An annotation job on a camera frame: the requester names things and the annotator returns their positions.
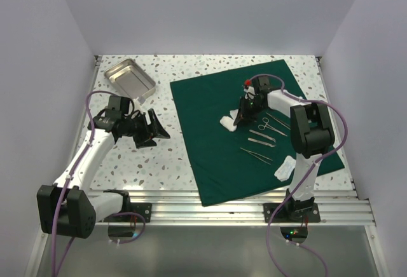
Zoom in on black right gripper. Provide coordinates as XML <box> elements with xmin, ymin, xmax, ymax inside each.
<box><xmin>234</xmin><ymin>96</ymin><xmax>266</xmax><ymax>126</ymax></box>

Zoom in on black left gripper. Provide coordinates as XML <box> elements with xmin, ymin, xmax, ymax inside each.
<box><xmin>121</xmin><ymin>109</ymin><xmax>169</xmax><ymax>148</ymax></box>

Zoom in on white gauze pad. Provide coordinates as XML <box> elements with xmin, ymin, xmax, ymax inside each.
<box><xmin>230</xmin><ymin>109</ymin><xmax>238</xmax><ymax>119</ymax></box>
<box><xmin>219</xmin><ymin>116</ymin><xmax>237</xmax><ymax>132</ymax></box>

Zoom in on steel hemostat scissors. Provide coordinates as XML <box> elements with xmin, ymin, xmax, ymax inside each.
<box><xmin>258</xmin><ymin>118</ymin><xmax>287</xmax><ymax>137</ymax></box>

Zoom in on stainless steel tray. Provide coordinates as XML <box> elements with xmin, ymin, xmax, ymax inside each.
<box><xmin>104</xmin><ymin>58</ymin><xmax>156</xmax><ymax>100</ymax></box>

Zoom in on white blue sachet packet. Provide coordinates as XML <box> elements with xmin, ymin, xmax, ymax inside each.
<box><xmin>274</xmin><ymin>156</ymin><xmax>296</xmax><ymax>182</ymax></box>

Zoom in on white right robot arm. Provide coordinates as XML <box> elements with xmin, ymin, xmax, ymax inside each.
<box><xmin>233</xmin><ymin>74</ymin><xmax>335</xmax><ymax>222</ymax></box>

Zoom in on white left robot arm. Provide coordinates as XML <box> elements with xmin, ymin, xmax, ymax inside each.
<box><xmin>36</xmin><ymin>93</ymin><xmax>170</xmax><ymax>239</ymax></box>

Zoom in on green surgical cloth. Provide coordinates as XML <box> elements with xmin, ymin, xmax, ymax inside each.
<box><xmin>169</xmin><ymin>59</ymin><xmax>346</xmax><ymax>207</ymax></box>

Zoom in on flat steel forceps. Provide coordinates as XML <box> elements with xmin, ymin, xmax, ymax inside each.
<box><xmin>247</xmin><ymin>138</ymin><xmax>276</xmax><ymax>147</ymax></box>
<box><xmin>249</xmin><ymin>130</ymin><xmax>276</xmax><ymax>142</ymax></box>

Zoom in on long thin steel forceps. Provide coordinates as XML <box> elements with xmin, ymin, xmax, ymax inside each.
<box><xmin>266</xmin><ymin>113</ymin><xmax>291</xmax><ymax>130</ymax></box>

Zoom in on thin steel tweezers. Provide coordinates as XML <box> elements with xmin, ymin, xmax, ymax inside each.
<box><xmin>240</xmin><ymin>147</ymin><xmax>273</xmax><ymax>165</ymax></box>

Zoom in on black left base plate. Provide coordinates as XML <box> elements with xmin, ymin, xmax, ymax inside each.
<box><xmin>104</xmin><ymin>202</ymin><xmax>153</xmax><ymax>226</ymax></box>

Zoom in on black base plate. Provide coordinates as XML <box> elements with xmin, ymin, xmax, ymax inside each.
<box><xmin>104</xmin><ymin>202</ymin><xmax>153</xmax><ymax>226</ymax></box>
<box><xmin>263</xmin><ymin>203</ymin><xmax>321</xmax><ymax>223</ymax></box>

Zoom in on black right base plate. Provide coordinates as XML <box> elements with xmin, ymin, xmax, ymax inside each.
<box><xmin>263</xmin><ymin>203</ymin><xmax>321</xmax><ymax>223</ymax></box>

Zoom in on aluminium rail frame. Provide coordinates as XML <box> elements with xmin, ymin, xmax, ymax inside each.
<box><xmin>86</xmin><ymin>55</ymin><xmax>374</xmax><ymax>226</ymax></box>

